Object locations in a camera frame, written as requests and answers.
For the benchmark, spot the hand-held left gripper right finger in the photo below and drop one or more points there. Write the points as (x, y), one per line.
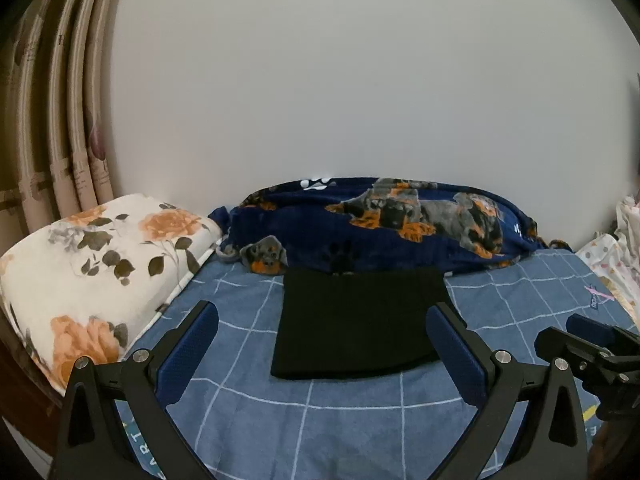
(455, 355)

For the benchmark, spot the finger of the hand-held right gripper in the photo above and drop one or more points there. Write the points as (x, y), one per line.
(560, 345)
(590, 329)

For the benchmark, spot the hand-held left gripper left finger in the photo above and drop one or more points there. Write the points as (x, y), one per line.
(192, 355)

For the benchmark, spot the black pants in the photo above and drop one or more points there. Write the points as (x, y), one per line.
(350, 330)

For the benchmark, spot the person's right forearm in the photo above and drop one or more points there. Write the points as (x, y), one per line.
(605, 452)

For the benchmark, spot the white dotted cloth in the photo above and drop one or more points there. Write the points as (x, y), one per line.
(612, 270)

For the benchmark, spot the white floral pillow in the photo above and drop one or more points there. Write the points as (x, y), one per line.
(100, 270)

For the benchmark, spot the blue checked bed sheet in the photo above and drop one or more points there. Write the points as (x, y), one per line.
(350, 425)

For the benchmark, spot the navy dog print blanket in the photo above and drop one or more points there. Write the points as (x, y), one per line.
(320, 220)

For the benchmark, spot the beige patterned curtain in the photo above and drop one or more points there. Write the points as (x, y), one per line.
(50, 110)

